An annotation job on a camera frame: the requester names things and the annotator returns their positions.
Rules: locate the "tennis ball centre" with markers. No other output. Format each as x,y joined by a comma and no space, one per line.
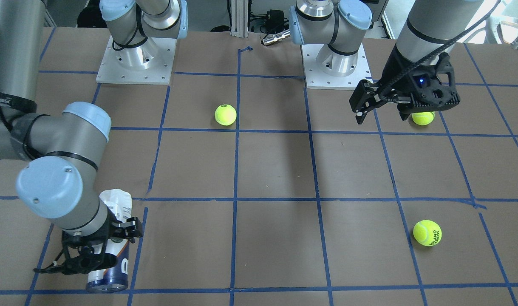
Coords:
427,233

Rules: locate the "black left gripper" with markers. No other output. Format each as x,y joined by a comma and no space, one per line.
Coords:
398,68

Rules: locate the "silver cylindrical connector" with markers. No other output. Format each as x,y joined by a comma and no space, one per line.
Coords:
271,39

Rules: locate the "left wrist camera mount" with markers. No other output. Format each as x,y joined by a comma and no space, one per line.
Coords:
433,87

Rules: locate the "tennis ball with black print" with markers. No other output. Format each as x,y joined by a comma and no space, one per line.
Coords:
225,115

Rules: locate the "tennis ball near arm base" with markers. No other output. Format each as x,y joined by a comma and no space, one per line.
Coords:
423,118

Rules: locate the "aluminium frame post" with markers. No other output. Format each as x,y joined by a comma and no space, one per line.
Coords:
239,17

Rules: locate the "Wilson tennis ball can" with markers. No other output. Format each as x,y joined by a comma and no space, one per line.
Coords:
115,278

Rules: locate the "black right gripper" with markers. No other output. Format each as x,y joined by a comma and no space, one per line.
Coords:
104,233

